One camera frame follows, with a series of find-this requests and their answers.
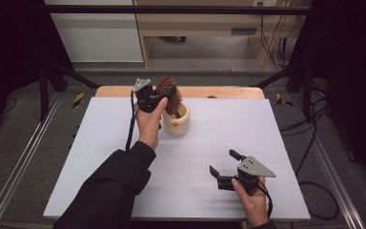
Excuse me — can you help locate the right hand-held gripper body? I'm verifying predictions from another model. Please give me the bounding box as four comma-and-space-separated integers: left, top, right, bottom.
217, 156, 276, 197

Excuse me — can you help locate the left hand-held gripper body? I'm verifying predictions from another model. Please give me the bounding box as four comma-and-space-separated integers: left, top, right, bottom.
132, 78, 163, 114

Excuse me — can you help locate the wooden hairbrush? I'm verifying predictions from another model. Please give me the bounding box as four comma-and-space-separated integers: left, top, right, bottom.
155, 75, 184, 119

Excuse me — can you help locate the cream ringed cup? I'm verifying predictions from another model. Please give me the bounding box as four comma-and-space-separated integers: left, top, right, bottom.
161, 104, 192, 138

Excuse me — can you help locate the person's left hand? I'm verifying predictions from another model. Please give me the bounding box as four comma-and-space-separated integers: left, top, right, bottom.
134, 96, 170, 151

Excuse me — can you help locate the person's right hand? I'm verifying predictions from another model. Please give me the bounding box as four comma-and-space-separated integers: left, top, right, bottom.
232, 177, 270, 228

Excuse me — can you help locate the yellow black floor tape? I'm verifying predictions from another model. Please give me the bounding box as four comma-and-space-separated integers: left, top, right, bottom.
71, 92, 86, 109
275, 93, 294, 108

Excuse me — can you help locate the white cabinet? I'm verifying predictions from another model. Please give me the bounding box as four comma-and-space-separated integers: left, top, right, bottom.
43, 0, 144, 63

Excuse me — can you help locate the light wooden desk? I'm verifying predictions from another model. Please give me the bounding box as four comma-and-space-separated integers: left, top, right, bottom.
132, 0, 299, 69

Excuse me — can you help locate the black metal stand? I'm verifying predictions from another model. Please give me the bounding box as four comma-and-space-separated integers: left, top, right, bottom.
38, 60, 102, 122
253, 63, 315, 123

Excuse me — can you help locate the black curtain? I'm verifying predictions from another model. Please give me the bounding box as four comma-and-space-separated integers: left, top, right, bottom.
0, 0, 74, 141
289, 0, 366, 185

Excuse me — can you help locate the left hand-held gripper cable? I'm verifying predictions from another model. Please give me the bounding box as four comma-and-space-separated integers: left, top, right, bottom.
125, 90, 138, 153

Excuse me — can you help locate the hand-held gripper cable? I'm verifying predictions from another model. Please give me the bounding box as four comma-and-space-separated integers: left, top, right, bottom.
256, 183, 274, 220
125, 90, 138, 153

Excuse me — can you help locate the right hand-held gripper cable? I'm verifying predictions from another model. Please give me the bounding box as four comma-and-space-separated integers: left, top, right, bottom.
256, 183, 274, 220

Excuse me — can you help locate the black floor cable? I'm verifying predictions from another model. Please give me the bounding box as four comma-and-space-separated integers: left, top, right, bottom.
278, 79, 341, 221

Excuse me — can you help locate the black horizontal frame bar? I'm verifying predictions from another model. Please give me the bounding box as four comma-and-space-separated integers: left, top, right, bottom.
42, 4, 313, 15

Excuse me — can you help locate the aluminium floor rail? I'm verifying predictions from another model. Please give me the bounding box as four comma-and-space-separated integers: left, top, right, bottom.
308, 125, 366, 229
0, 94, 63, 229

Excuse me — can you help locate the hanging cable bundle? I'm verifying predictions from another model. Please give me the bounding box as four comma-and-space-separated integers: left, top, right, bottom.
259, 13, 301, 71

